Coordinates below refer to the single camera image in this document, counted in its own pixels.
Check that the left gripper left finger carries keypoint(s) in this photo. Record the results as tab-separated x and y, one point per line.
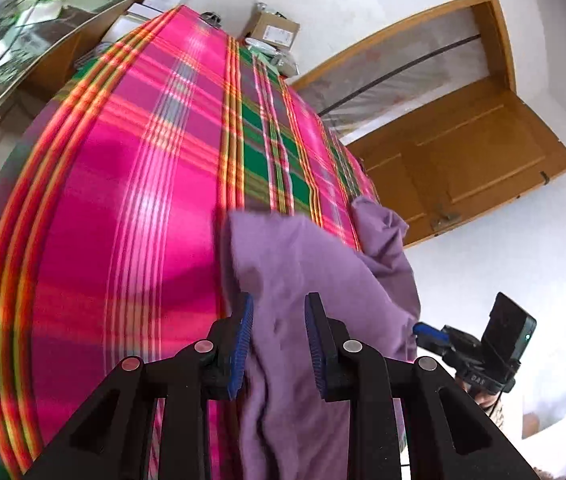
110	435

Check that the pink plaid bed sheet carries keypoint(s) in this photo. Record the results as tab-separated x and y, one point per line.
111	203

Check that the wooden door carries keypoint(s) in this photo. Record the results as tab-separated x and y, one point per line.
459	157

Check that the plastic door curtain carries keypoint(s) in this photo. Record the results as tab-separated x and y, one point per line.
398	75

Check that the person right hand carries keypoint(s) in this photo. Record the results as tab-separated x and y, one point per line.
482	397

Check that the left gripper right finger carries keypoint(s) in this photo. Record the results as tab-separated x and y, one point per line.
395	405

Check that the printed cardboard box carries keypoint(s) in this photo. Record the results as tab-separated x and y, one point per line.
545	415

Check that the purple fleece garment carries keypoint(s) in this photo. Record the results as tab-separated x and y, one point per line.
297	273

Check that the cluttered side table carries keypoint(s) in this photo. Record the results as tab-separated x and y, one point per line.
28	30

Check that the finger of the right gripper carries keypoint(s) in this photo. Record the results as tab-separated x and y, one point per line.
431	339

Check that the brown cardboard box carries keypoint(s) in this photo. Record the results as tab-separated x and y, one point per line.
271	29

